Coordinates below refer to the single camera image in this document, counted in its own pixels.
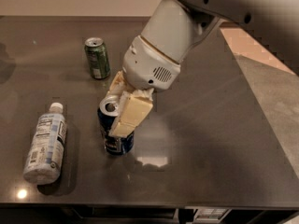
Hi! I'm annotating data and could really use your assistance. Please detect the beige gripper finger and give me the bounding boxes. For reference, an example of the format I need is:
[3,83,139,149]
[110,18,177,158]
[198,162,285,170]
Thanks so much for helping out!
[118,88,154,133]
[107,71,135,96]

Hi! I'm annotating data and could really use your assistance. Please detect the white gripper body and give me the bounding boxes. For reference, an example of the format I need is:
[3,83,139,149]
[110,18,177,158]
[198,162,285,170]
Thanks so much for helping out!
[122,35,180,91]

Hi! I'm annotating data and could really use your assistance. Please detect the blue pepsi can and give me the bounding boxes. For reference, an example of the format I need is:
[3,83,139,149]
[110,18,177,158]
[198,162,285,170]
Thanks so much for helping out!
[97,95,134,156]

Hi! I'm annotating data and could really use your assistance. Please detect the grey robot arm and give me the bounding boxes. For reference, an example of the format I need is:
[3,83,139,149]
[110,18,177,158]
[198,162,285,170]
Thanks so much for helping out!
[108,0,299,138]

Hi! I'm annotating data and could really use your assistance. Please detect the green soda can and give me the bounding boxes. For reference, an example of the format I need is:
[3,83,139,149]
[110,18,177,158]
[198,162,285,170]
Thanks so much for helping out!
[84,37,110,79]

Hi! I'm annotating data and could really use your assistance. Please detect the clear plastic water bottle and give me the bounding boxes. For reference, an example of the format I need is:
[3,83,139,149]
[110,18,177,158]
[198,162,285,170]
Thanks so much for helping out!
[23,103,67,185]

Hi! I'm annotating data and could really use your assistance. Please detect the label under table edge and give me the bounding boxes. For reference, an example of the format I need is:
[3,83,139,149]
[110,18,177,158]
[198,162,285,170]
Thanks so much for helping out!
[195,208,230,220]

